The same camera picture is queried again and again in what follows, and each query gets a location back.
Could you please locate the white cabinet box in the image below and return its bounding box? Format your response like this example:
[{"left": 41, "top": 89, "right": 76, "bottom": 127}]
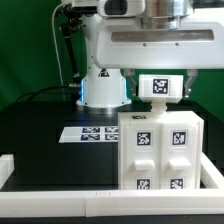
[{"left": 118, "top": 110, "right": 204, "bottom": 190}]

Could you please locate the white cable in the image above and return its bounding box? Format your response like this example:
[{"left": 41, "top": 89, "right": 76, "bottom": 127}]
[{"left": 51, "top": 2, "right": 73, "bottom": 101}]

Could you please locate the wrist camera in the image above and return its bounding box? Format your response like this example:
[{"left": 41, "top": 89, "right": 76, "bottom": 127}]
[{"left": 97, "top": 0, "right": 146, "bottom": 17}]

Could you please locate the black cable on table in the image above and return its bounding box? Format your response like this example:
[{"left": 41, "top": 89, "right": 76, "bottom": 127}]
[{"left": 15, "top": 84, "right": 83, "bottom": 103}]

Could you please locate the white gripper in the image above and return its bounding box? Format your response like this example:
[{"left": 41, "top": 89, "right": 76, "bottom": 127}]
[{"left": 94, "top": 8, "right": 224, "bottom": 98}]

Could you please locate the white cabinet door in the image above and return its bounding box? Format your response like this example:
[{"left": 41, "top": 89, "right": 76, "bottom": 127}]
[
  {"left": 160, "top": 121, "right": 202, "bottom": 190},
  {"left": 120, "top": 122, "right": 161, "bottom": 190}
]

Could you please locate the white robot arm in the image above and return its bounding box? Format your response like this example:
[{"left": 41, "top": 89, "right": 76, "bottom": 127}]
[{"left": 61, "top": 0, "right": 224, "bottom": 108}]

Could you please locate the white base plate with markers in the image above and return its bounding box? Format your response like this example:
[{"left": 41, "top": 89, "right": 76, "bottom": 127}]
[{"left": 59, "top": 126, "right": 118, "bottom": 143}]

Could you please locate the white U-shaped boundary frame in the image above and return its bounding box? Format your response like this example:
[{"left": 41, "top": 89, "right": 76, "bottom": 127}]
[{"left": 0, "top": 155, "right": 224, "bottom": 218}]

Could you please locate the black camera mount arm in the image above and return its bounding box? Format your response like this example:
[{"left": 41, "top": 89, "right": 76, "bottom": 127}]
[{"left": 60, "top": 4, "right": 81, "bottom": 83}]

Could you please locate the white cabinet top block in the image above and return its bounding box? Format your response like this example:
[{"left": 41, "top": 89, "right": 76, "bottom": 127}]
[{"left": 138, "top": 74, "right": 183, "bottom": 103}]

